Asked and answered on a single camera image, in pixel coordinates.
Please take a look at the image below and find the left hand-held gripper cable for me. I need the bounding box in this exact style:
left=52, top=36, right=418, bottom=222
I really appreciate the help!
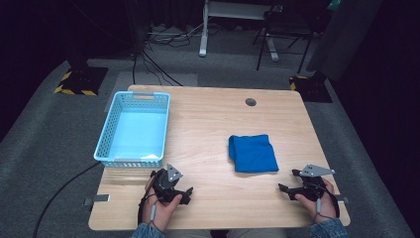
left=138, top=187, right=158, bottom=230

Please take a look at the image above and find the grey upright panel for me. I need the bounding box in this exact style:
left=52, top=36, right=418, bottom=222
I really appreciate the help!
left=308, top=0, right=385, bottom=82

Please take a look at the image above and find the light blue plastic basket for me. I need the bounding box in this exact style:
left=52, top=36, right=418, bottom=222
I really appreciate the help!
left=93, top=90, right=171, bottom=169

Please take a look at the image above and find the thick black floor cable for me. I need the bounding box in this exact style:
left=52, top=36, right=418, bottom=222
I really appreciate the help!
left=33, top=161, right=102, bottom=238

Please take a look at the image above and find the black stand base striped edge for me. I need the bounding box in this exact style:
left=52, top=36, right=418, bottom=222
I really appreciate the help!
left=53, top=65, right=109, bottom=97
left=288, top=74, right=333, bottom=103

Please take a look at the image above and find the person's right hand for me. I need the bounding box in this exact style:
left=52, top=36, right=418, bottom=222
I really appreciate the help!
left=294, top=178, right=338, bottom=224

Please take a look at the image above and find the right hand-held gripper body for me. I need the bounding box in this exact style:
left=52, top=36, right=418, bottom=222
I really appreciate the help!
left=291, top=164, right=336, bottom=202

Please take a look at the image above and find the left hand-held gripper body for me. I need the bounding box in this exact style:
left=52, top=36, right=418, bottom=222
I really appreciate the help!
left=150, top=163, right=184, bottom=203

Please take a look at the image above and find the bundle of floor cables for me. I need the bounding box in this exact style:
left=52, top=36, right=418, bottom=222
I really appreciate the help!
left=132, top=21, right=206, bottom=87

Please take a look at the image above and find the white desk frame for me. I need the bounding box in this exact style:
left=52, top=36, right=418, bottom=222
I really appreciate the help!
left=198, top=0, right=283, bottom=62

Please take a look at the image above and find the hand-held gripper cable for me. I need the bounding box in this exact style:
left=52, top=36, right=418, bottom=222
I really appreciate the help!
left=315, top=184, right=341, bottom=220
left=138, top=187, right=158, bottom=230

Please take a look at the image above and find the person's left hand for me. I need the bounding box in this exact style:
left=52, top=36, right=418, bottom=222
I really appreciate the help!
left=144, top=177, right=183, bottom=232

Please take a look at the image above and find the blue T-shirt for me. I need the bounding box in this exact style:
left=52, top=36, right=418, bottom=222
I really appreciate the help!
left=228, top=133, right=280, bottom=174

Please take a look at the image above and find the black folding chair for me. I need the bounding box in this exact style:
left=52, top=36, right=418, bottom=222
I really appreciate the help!
left=252, top=4, right=318, bottom=74

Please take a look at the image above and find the right hand-held gripper cable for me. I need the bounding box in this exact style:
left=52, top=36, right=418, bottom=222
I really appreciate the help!
left=315, top=184, right=341, bottom=220

